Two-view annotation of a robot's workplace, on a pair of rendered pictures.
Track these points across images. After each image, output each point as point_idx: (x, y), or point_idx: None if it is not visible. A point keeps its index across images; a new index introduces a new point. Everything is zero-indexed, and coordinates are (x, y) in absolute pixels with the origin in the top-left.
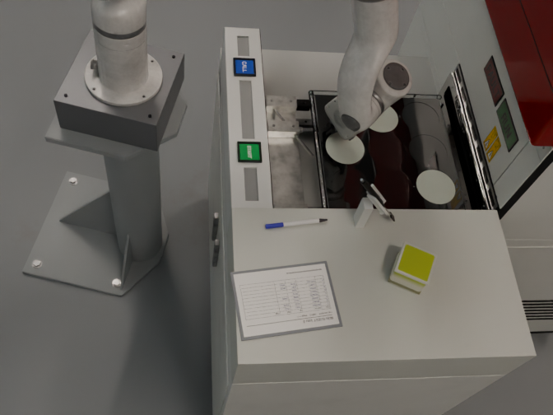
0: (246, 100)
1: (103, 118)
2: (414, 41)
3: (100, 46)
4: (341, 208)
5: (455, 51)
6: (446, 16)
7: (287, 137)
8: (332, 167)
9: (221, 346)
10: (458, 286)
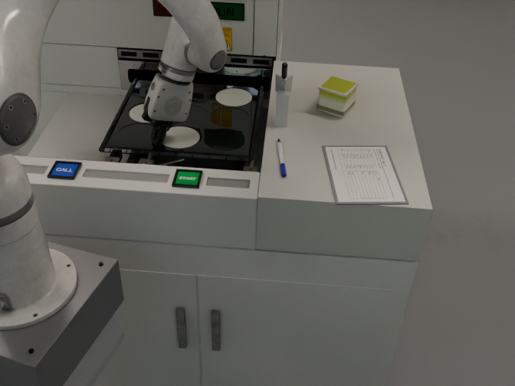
0: (112, 175)
1: (80, 320)
2: None
3: (17, 243)
4: (265, 131)
5: (102, 47)
6: (57, 44)
7: None
8: (201, 147)
9: (334, 325)
10: None
